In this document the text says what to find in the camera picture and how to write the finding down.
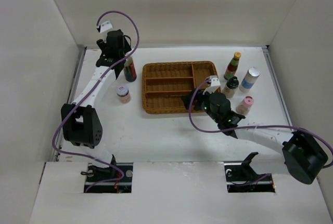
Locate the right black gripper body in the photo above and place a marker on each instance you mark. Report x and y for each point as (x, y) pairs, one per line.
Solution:
(205, 106)

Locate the brown wicker divided basket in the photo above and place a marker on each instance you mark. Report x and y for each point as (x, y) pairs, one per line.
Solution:
(164, 84)

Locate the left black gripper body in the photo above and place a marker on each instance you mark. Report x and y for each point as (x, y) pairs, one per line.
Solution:
(126, 50)

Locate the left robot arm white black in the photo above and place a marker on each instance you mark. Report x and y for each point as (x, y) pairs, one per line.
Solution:
(83, 127)

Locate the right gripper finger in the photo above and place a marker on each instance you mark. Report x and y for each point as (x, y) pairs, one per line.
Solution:
(186, 101)
(199, 92)

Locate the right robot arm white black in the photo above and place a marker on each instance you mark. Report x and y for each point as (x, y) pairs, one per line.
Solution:
(303, 156)

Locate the pink cap spice shaker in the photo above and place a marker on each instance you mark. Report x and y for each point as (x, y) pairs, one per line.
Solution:
(245, 106)

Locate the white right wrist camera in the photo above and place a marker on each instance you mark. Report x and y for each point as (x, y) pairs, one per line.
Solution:
(213, 84)

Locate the white blue cylindrical shaker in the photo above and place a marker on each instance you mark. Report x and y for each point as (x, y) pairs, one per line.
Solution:
(249, 79)

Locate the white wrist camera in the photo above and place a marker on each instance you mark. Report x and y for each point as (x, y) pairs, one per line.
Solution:
(213, 84)
(105, 27)

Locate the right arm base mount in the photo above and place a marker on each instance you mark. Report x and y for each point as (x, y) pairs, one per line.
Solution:
(241, 177)

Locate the small jar white lid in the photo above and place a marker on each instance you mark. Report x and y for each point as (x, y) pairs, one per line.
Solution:
(123, 93)

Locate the red green sauce bottle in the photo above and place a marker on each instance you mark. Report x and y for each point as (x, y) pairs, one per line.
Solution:
(232, 66)

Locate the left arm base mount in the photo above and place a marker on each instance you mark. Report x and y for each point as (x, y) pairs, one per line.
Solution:
(107, 179)

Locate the black cap pepper shaker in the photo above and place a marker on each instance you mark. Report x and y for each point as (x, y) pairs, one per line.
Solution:
(230, 87)

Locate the dark soy sauce bottle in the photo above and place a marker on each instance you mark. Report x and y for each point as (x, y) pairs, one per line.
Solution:
(129, 70)

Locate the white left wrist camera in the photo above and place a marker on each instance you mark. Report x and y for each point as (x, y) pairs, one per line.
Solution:
(105, 27)

